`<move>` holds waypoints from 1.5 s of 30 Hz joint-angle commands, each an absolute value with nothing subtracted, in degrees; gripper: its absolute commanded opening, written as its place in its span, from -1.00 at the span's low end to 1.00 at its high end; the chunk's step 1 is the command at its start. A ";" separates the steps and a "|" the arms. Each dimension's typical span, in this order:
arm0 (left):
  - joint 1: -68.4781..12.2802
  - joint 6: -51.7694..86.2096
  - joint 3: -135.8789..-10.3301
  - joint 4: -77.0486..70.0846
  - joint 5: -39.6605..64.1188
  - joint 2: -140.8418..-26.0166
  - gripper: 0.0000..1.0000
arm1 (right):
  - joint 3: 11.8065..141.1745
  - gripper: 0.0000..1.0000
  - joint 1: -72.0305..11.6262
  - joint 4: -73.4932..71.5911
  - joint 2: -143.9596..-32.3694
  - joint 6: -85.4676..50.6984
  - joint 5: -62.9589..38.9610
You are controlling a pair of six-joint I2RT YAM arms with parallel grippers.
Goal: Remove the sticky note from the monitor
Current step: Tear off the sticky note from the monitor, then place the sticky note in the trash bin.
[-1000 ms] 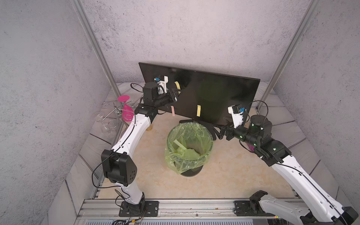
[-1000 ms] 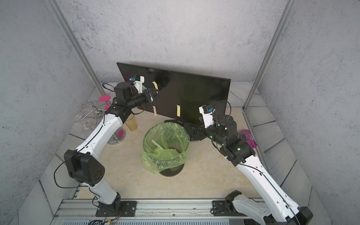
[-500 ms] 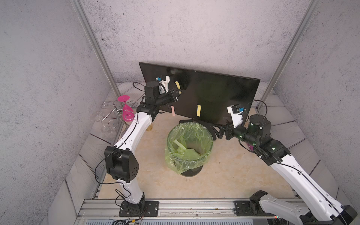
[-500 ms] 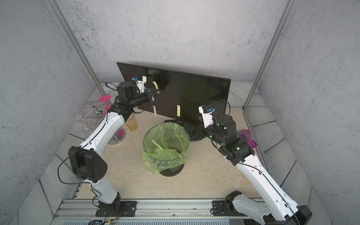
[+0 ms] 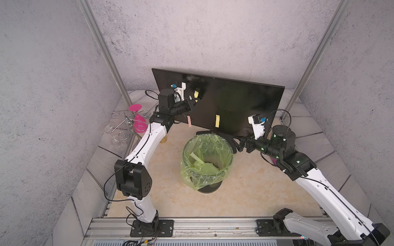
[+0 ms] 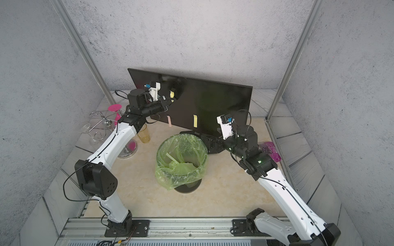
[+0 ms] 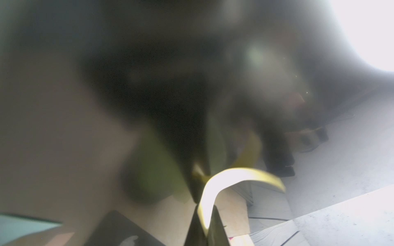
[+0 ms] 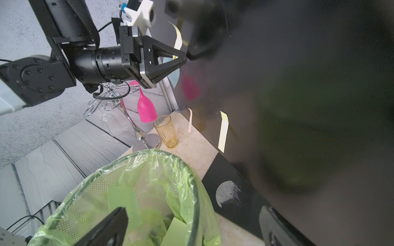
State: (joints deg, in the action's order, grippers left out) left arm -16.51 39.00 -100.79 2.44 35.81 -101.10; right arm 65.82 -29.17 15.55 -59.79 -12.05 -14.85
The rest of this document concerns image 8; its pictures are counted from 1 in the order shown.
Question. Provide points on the left aluminium frame post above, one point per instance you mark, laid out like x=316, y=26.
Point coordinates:
x=167, y=90

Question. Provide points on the clear wine glass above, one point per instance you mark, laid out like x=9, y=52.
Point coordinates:
x=111, y=124

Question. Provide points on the light blue sticky note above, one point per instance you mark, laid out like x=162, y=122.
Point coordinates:
x=174, y=76

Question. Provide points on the chrome wire glass rack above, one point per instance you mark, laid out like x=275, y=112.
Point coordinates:
x=121, y=101

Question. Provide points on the black monitor stand base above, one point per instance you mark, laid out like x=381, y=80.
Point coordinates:
x=233, y=197

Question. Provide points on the pink wine glass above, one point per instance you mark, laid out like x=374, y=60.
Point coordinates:
x=146, y=109

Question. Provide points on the amber plastic cup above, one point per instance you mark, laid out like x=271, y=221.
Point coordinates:
x=166, y=131

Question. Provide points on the small pink strip note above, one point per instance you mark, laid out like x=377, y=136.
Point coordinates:
x=190, y=120

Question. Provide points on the green plastic bin liner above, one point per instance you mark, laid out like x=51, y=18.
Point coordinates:
x=172, y=190

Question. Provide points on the yellow strip sticky note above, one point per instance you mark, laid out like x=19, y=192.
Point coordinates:
x=179, y=42

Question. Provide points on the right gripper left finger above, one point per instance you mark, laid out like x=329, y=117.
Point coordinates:
x=110, y=231

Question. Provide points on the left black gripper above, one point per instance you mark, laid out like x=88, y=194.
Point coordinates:
x=146, y=70

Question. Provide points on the green square sticky note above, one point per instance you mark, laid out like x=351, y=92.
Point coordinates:
x=124, y=196

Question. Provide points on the black flat monitor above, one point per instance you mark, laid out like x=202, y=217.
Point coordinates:
x=308, y=89

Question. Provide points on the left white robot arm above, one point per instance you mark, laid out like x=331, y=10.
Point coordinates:
x=107, y=73

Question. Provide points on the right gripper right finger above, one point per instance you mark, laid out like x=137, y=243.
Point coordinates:
x=276, y=231

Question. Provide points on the black mesh trash bin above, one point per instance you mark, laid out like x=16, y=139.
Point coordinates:
x=101, y=200

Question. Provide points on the small yellow strip note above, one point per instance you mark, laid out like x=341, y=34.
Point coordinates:
x=223, y=131

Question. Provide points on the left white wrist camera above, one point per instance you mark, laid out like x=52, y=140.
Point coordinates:
x=139, y=13

